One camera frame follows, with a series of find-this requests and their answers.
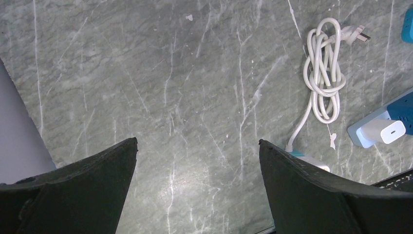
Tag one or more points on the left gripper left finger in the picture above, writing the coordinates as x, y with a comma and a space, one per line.
84, 197

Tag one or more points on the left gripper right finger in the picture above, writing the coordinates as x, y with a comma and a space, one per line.
305, 199

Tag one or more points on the light blue power strip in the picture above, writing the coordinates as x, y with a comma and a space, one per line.
354, 130

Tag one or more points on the small white charger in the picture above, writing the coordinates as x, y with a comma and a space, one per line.
383, 130

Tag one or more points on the teal power strip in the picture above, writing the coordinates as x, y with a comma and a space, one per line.
323, 77

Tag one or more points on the white blue charger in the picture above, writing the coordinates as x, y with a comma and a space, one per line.
407, 27

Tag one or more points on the blue cube adapter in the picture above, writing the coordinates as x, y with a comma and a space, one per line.
402, 109

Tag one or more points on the black base frame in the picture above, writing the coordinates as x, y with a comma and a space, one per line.
399, 182

